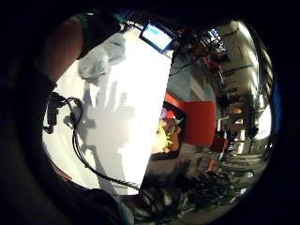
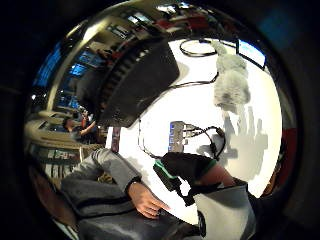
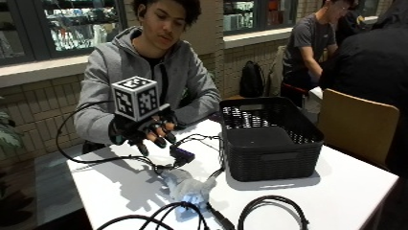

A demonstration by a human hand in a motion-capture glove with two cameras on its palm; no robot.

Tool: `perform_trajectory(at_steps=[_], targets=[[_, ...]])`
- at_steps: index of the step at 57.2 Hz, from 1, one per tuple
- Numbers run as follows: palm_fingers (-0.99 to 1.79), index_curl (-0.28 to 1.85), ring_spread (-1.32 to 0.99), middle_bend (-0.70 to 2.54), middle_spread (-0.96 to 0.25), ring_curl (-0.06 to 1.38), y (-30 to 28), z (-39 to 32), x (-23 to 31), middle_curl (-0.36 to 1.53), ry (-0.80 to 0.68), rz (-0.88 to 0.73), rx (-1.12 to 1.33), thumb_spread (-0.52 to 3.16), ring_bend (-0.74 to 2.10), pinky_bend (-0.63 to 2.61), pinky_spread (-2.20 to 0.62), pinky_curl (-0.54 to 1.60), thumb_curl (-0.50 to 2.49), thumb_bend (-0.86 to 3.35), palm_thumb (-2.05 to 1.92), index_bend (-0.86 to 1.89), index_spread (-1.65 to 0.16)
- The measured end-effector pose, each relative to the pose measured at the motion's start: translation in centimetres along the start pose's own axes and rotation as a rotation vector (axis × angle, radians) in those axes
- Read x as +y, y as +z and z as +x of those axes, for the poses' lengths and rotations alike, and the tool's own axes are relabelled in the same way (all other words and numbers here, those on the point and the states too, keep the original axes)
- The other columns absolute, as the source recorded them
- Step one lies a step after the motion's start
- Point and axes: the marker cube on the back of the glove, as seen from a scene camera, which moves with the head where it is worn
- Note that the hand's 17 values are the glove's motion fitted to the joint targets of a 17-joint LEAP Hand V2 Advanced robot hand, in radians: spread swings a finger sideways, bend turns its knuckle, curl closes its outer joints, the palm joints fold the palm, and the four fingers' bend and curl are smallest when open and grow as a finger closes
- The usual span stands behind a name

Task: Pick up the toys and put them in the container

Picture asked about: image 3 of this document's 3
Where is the black glove cable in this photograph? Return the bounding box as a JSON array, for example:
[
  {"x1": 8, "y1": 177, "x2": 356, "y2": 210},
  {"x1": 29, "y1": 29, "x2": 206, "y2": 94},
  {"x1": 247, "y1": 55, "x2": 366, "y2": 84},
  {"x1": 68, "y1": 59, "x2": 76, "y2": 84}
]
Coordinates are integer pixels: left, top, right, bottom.
[{"x1": 55, "y1": 101, "x2": 172, "y2": 175}]

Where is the beige coat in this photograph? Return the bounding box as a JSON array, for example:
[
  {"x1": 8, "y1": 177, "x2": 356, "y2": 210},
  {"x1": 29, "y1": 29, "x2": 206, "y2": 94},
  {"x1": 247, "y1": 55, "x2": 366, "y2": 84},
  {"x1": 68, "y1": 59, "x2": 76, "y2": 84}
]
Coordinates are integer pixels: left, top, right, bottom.
[{"x1": 266, "y1": 44, "x2": 289, "y2": 98}]

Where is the wooden chair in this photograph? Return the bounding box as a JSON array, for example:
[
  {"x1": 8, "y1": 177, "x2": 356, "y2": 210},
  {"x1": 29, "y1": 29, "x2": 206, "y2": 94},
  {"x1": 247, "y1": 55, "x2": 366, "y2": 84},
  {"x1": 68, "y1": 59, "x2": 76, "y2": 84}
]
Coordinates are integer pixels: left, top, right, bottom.
[{"x1": 317, "y1": 87, "x2": 400, "y2": 170}]

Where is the black backpack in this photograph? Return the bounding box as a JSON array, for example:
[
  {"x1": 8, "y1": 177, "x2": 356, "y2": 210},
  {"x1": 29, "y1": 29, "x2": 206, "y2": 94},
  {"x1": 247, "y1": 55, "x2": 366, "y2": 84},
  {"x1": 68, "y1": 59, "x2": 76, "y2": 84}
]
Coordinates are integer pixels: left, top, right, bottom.
[{"x1": 238, "y1": 60, "x2": 267, "y2": 99}]

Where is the purple and black small device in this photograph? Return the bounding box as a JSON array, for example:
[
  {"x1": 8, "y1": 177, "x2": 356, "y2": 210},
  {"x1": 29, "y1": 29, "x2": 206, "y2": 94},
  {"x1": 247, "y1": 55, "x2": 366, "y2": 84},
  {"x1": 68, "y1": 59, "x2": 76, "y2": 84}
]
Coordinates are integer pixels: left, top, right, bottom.
[{"x1": 169, "y1": 144, "x2": 197, "y2": 169}]

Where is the white marker cube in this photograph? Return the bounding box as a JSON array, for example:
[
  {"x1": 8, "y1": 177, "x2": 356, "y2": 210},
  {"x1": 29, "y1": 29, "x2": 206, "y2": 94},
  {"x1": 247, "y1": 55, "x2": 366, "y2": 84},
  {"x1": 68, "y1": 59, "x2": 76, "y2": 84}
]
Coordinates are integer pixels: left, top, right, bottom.
[{"x1": 111, "y1": 75, "x2": 173, "y2": 124}]

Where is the the person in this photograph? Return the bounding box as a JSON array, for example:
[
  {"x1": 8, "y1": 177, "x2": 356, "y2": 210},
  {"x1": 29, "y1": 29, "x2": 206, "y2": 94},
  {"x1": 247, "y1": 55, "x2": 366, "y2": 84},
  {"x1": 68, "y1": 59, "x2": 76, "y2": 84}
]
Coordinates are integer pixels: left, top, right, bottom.
[{"x1": 73, "y1": 0, "x2": 222, "y2": 155}]

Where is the black cable with plug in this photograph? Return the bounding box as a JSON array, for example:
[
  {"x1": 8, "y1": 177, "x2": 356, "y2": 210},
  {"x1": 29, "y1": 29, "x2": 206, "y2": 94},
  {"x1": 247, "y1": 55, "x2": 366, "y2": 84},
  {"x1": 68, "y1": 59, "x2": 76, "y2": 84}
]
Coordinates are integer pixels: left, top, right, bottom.
[{"x1": 205, "y1": 201, "x2": 237, "y2": 230}]

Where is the thick black looped cable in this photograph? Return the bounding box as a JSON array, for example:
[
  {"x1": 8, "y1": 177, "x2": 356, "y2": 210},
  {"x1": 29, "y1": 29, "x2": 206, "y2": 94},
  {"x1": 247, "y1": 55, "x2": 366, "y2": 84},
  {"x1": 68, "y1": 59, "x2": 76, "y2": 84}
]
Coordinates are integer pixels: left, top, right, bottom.
[{"x1": 235, "y1": 195, "x2": 311, "y2": 230}]

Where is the white crumpled cloth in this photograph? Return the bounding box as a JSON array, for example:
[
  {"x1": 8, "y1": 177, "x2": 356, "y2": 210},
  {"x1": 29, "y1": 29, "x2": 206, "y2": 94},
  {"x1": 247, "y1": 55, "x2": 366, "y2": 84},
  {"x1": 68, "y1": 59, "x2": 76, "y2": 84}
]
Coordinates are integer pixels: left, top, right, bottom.
[{"x1": 162, "y1": 168, "x2": 218, "y2": 205}]

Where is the black plastic woven basket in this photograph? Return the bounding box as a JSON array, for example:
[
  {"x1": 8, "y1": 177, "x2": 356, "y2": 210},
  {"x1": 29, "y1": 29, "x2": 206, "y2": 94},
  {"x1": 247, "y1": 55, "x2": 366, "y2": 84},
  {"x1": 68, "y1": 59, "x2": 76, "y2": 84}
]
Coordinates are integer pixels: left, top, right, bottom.
[{"x1": 218, "y1": 96, "x2": 327, "y2": 183}]

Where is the thin black cable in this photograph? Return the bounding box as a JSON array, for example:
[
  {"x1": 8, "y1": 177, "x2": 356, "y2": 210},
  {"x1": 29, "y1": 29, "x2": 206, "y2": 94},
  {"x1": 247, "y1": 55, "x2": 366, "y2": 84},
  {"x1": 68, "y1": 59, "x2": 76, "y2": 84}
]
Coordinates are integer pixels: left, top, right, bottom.
[{"x1": 170, "y1": 133, "x2": 227, "y2": 180}]

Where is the dark framed window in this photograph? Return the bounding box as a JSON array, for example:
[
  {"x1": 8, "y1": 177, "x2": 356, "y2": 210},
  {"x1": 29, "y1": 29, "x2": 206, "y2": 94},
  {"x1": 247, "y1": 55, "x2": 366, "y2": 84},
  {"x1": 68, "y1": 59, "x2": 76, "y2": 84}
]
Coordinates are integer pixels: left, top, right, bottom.
[
  {"x1": 222, "y1": 0, "x2": 298, "y2": 36},
  {"x1": 0, "y1": 0, "x2": 129, "y2": 67}
]

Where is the black curved cable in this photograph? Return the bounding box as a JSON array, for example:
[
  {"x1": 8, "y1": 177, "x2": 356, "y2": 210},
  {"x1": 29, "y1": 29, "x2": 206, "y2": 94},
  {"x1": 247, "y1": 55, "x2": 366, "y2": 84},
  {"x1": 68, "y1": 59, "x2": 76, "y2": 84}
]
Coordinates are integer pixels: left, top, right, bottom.
[{"x1": 96, "y1": 200, "x2": 210, "y2": 230}]

